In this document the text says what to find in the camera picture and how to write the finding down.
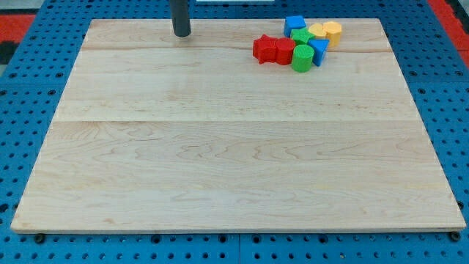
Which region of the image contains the red star block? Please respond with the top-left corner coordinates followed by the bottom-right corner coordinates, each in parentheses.
top-left (253, 34), bottom-right (277, 64)

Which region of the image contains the green star block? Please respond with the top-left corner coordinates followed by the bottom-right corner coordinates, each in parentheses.
top-left (290, 27), bottom-right (315, 45)

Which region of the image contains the light wooden board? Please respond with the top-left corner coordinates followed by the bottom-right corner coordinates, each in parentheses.
top-left (11, 18), bottom-right (466, 234)

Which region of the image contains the red cylinder block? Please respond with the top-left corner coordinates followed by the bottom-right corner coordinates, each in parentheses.
top-left (275, 37), bottom-right (296, 65)

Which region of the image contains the green cylinder block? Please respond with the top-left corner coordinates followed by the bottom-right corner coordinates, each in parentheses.
top-left (291, 45), bottom-right (314, 73)

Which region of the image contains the blue triangle block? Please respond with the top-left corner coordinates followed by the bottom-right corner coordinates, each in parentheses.
top-left (307, 39), bottom-right (329, 67)

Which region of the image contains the blue cube block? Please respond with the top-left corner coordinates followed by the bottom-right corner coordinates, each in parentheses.
top-left (284, 15), bottom-right (306, 37)

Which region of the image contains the yellow heart block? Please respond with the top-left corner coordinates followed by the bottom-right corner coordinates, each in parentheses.
top-left (308, 23), bottom-right (327, 40)

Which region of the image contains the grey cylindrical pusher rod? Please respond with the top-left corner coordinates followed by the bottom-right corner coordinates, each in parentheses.
top-left (169, 0), bottom-right (191, 37)

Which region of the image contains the yellow hexagon block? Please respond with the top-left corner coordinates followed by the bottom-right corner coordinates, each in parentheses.
top-left (322, 21), bottom-right (342, 47)

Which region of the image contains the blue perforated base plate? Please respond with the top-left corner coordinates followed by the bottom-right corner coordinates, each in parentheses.
top-left (1, 0), bottom-right (468, 263)

